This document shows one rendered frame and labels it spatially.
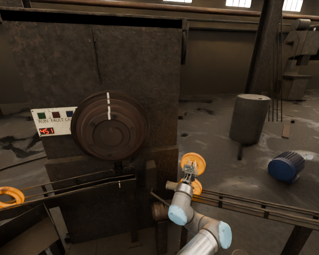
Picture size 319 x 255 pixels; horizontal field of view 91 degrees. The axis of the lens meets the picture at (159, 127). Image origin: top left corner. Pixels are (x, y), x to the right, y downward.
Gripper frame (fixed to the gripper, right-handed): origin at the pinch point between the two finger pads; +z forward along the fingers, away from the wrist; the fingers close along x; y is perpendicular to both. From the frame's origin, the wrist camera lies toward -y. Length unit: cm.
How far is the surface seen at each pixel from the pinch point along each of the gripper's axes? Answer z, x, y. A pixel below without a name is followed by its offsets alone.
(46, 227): -60, 73, -16
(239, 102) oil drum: 229, -42, -79
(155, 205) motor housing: -18.9, 22.8, -35.6
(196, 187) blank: -6.0, -4.3, -17.9
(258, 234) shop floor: 14, -63, -100
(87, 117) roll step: -15, 57, 35
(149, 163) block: -0.8, 32.6, -12.8
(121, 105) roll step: -2, 42, 37
